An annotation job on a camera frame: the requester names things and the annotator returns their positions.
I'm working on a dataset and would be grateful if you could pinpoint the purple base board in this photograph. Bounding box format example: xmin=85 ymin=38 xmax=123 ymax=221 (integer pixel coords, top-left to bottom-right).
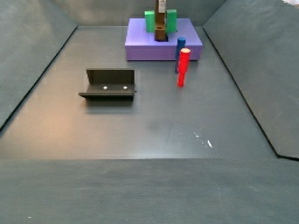
xmin=125 ymin=18 xmax=203 ymax=61

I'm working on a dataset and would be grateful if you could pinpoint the green U-shaped block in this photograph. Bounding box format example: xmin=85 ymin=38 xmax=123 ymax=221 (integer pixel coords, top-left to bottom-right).
xmin=144 ymin=10 xmax=177 ymax=33

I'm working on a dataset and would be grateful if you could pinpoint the black angle bracket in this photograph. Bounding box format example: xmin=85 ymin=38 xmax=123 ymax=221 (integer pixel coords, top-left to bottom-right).
xmin=78 ymin=68 xmax=136 ymax=99

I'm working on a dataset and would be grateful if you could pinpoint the blue peg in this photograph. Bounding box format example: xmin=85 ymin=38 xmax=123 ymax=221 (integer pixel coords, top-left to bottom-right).
xmin=173 ymin=36 xmax=188 ymax=74

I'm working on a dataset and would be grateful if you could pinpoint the red peg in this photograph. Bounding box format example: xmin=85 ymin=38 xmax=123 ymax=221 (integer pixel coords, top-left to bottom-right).
xmin=177 ymin=48 xmax=191 ymax=88

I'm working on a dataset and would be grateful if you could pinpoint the brown T-shaped block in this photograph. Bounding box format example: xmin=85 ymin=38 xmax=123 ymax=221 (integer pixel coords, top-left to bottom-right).
xmin=153 ymin=0 xmax=167 ymax=42

